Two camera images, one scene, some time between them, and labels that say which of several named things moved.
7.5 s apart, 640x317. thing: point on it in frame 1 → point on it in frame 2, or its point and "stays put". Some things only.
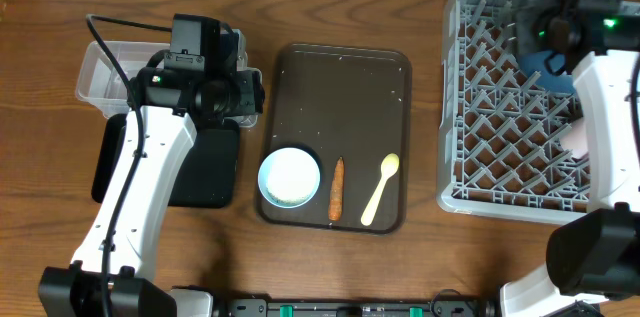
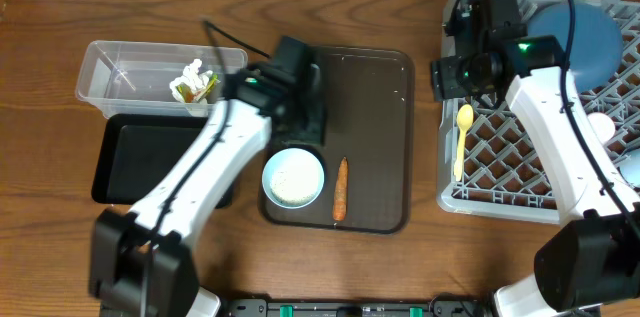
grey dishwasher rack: x=503 y=134 stays put
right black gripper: x=520 y=25 → x=444 y=84
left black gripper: x=251 y=100 → x=315 y=131
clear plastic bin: x=101 y=86 stays put
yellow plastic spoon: x=389 y=166 → x=464 y=116
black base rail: x=440 y=307 stays put
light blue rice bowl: x=289 y=177 stays put
